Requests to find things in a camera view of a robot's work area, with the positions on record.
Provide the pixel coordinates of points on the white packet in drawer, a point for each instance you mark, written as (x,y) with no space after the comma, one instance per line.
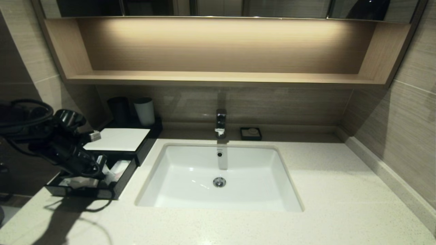
(120,167)

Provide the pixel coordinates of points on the grey plastic cup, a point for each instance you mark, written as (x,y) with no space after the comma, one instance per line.
(144,112)

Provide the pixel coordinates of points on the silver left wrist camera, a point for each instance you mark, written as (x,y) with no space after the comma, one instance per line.
(94,136)

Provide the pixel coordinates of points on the chrome faucet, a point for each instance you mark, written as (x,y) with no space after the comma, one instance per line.
(220,121)

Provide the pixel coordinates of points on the black square soap dish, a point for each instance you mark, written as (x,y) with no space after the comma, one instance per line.
(243,135)

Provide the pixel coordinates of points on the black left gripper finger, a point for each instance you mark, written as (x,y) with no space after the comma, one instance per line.
(106,168)
(99,174)

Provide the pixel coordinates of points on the mirror cabinet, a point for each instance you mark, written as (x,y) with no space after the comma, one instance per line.
(272,7)

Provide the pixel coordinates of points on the chrome sink drain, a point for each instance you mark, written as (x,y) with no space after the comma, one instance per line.
(219,182)

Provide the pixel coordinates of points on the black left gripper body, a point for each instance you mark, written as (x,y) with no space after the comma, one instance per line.
(76,160)

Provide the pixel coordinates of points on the round beige soap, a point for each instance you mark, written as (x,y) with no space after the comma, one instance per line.
(252,131)

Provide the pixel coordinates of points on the translucent dental kit packet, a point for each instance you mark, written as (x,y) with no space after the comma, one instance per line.
(64,183)

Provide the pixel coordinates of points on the wooden wall shelf niche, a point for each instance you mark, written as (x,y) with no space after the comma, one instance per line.
(221,77)

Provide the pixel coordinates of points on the black plastic cup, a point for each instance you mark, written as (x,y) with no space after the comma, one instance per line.
(118,110)

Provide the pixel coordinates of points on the white ceramic sink basin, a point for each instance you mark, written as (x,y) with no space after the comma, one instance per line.
(252,183)

